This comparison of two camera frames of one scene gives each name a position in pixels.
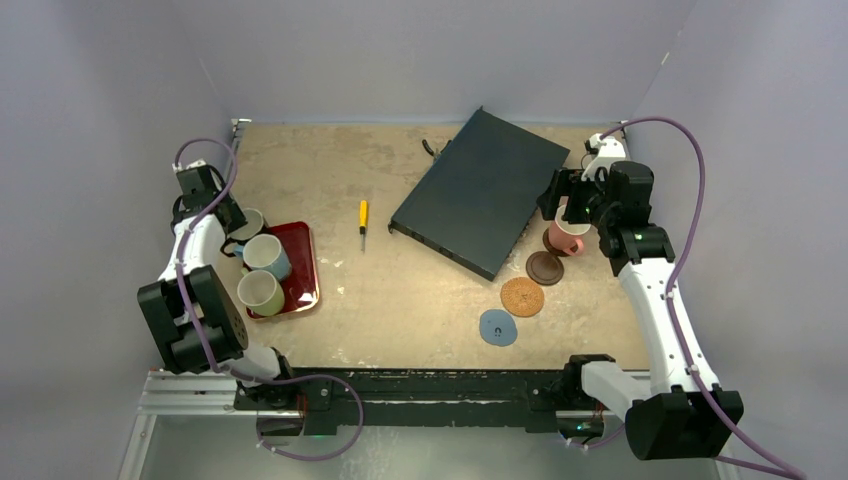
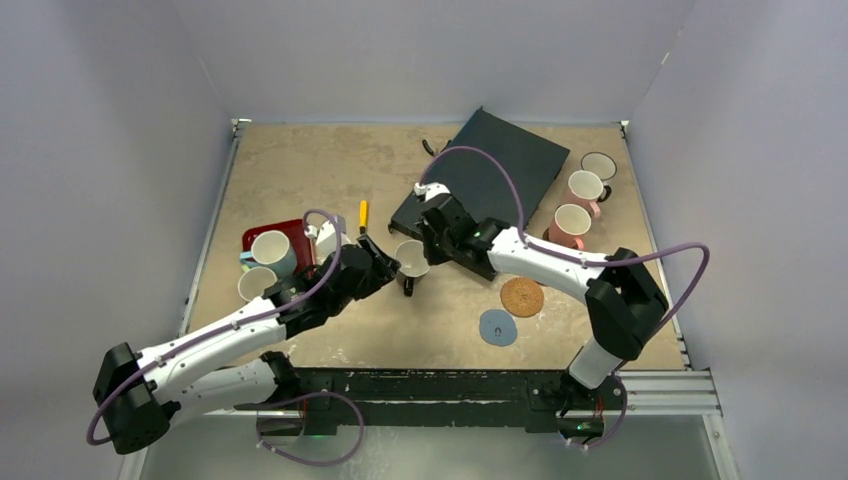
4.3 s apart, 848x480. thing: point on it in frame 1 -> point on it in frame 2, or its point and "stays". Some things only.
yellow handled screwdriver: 363,220 stays
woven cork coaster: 522,297 stays
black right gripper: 555,194 -> 433,229
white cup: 254,224 -> 413,263
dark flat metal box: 476,202 stays
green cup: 260,293 stays
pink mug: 566,236 stays
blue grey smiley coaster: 497,327 stays
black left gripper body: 236,218 -> 377,276
